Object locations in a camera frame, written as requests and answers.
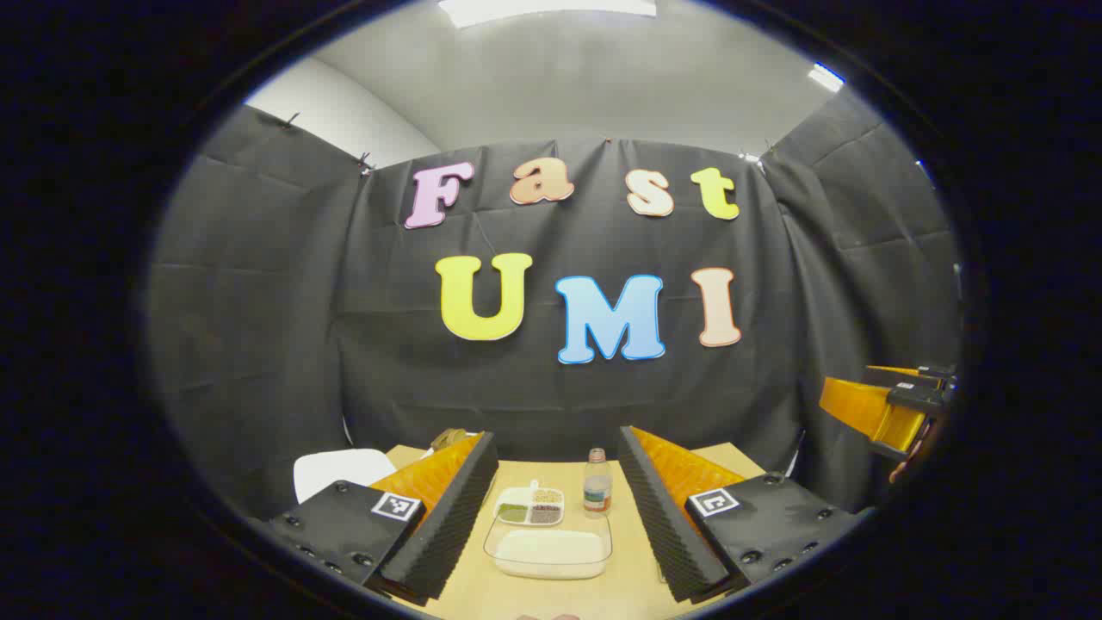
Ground large ceiling light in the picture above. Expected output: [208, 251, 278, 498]
[439, 0, 658, 28]

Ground black backdrop cloth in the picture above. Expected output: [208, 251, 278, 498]
[146, 86, 963, 522]

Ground clear plastic bottle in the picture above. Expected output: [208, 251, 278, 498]
[583, 448, 614, 519]

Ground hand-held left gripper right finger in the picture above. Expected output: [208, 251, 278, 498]
[617, 425, 870, 604]

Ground white rice cooker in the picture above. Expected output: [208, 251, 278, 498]
[293, 448, 398, 505]

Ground clear rice container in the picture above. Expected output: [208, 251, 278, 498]
[483, 508, 614, 580]

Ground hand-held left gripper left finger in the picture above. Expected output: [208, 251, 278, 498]
[267, 431, 501, 602]

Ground white divided grain dish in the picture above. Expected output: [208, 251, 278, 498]
[494, 480, 566, 527]

